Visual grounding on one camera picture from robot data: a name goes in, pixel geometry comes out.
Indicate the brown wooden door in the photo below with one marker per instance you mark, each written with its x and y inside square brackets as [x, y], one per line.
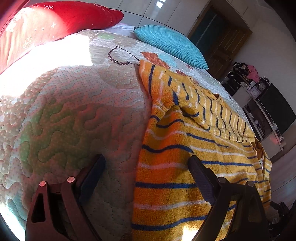
[219, 33]

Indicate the red pillow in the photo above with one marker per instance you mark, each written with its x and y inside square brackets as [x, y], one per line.
[25, 27]

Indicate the pink clothes pile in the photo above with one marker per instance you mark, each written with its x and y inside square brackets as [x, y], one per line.
[253, 74]

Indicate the black television screen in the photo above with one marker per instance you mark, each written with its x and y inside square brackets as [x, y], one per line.
[276, 105]

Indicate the white glossy wardrobe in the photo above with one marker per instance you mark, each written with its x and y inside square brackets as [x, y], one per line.
[179, 15]

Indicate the blue pillow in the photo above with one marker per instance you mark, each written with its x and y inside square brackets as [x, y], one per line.
[173, 43]

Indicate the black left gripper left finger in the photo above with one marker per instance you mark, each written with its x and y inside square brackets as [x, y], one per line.
[54, 204]

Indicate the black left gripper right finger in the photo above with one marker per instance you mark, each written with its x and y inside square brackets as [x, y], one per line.
[248, 221]

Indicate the patterned quilted bedspread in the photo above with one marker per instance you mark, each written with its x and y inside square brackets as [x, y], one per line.
[66, 101]

